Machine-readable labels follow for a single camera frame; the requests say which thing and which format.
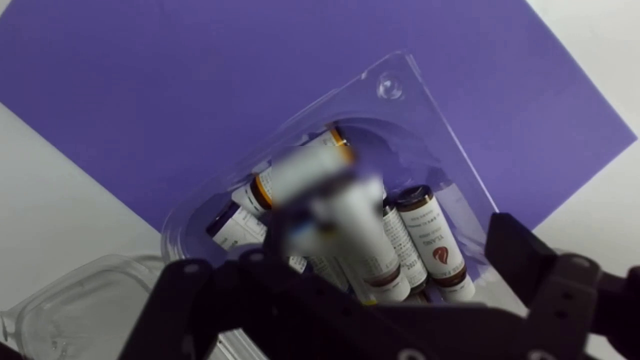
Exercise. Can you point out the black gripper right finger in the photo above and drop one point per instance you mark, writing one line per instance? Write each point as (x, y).
(569, 297)

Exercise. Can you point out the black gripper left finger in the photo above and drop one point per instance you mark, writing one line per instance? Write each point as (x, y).
(287, 315)

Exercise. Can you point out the blue-banded white bottle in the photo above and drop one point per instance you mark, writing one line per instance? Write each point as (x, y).
(309, 240)

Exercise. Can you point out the white bottle dark cap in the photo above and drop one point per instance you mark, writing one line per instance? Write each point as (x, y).
(364, 240)

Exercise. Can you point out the white bottle front row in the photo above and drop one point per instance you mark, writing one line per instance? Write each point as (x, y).
(234, 226)

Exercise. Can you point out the thin white bottle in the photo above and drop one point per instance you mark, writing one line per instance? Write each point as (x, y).
(403, 244)

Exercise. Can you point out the white bottle brown logo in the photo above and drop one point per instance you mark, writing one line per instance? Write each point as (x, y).
(434, 242)

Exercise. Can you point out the clear plastic box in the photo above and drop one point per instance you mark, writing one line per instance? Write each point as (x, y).
(370, 189)

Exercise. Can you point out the orange-banded white bottle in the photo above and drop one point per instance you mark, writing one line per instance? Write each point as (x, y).
(303, 168)

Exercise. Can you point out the clear plastic lid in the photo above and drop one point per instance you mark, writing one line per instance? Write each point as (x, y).
(90, 313)

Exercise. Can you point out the purple paper sheet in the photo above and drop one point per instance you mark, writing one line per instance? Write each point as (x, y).
(152, 97)

